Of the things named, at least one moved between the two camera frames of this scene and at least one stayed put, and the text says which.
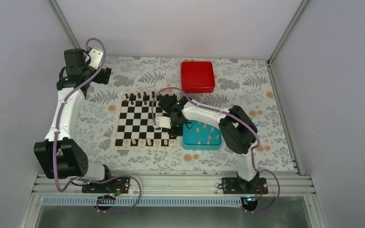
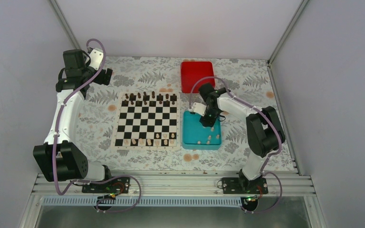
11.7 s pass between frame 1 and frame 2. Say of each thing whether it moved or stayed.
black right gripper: moved
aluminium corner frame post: stayed
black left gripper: stayed
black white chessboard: stayed
